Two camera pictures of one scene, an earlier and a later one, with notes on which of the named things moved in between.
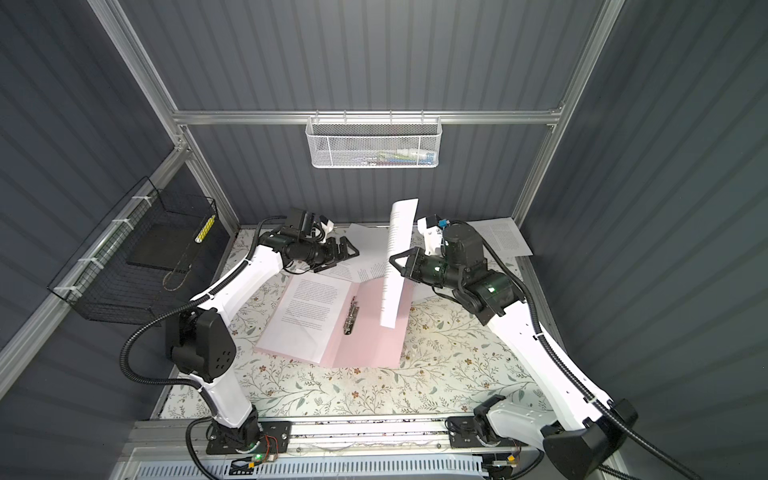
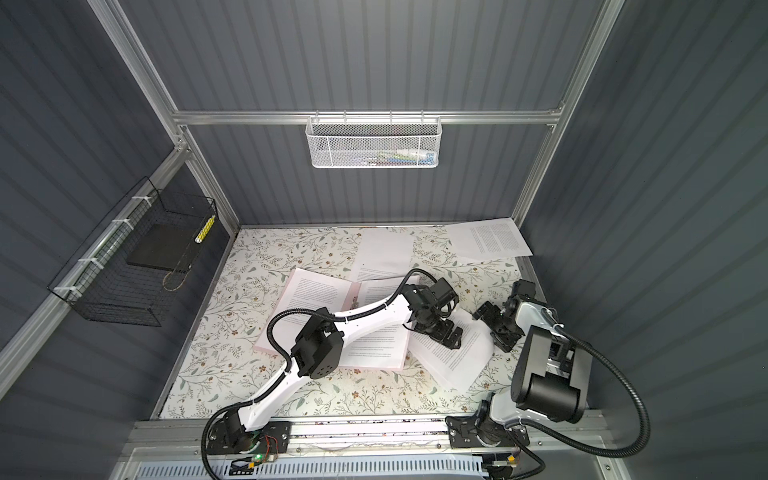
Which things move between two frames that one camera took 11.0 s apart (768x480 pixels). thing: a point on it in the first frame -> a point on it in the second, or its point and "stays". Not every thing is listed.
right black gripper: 411,270 -> 486,310
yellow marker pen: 205,229 stays
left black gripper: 333,255 -> 442,335
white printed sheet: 401,239 -> 378,347
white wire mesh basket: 368,142 stays
